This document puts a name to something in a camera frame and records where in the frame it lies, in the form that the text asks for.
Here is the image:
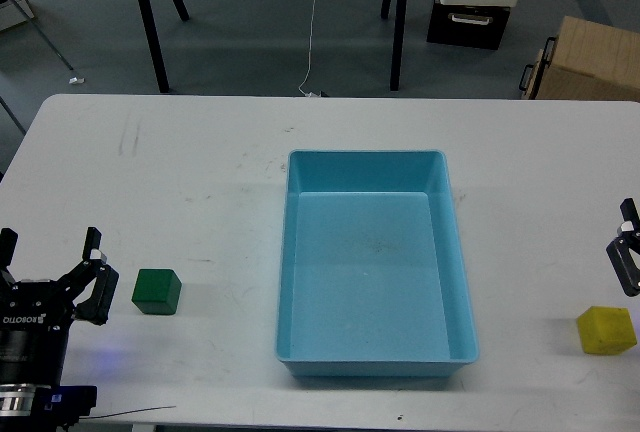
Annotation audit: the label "yellow wooden block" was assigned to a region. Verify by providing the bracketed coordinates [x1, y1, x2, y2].
[576, 306, 638, 355]

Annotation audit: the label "cardboard box with handles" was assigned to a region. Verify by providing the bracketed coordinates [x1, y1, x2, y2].
[519, 16, 639, 102]

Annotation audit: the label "black trestle legs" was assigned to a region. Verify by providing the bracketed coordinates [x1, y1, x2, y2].
[380, 0, 407, 92]
[125, 0, 191, 94]

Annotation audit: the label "black storage box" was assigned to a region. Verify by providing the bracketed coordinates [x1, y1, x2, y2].
[426, 0, 511, 50]

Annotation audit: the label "wooden cabinet at left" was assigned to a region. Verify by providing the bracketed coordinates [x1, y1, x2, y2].
[1, 0, 75, 71]

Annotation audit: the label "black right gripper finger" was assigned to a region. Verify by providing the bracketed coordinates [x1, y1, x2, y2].
[606, 198, 639, 296]

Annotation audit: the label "black left trestle legs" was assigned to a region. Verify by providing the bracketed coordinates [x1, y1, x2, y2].
[125, 0, 191, 94]

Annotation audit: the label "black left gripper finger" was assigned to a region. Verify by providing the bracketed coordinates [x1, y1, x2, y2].
[54, 227, 119, 326]
[0, 228, 18, 283]

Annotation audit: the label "white hanging cable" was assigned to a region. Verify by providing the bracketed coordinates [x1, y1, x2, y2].
[298, 0, 321, 99]

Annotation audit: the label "black right trestle legs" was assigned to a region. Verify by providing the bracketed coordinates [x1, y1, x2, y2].
[380, 0, 407, 92]

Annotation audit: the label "green wooden block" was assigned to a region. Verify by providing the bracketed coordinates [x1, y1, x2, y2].
[131, 268, 182, 315]

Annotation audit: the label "thin black wire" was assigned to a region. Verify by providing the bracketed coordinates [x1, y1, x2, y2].
[89, 404, 177, 420]

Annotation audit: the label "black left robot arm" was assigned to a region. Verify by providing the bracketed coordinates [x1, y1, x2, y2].
[1, 227, 119, 431]

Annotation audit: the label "light blue plastic bin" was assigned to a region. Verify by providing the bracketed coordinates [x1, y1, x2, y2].
[276, 150, 479, 377]

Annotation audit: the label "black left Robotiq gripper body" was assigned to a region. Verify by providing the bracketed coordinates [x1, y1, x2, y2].
[1, 280, 74, 386]

